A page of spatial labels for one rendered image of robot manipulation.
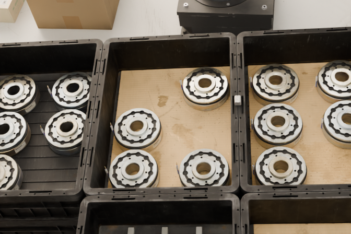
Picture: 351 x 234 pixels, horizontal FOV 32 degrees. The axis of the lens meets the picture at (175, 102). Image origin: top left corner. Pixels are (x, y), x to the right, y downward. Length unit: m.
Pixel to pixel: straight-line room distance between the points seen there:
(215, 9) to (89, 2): 0.34
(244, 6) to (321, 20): 0.23
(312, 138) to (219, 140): 0.20
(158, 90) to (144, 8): 0.43
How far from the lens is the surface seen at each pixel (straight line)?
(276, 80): 1.40
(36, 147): 1.41
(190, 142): 1.34
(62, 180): 1.34
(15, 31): 1.85
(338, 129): 1.32
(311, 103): 1.39
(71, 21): 1.77
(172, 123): 1.37
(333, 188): 1.17
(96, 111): 1.30
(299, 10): 1.75
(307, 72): 1.44
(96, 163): 1.26
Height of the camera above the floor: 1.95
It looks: 53 degrees down
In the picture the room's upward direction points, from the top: 11 degrees counter-clockwise
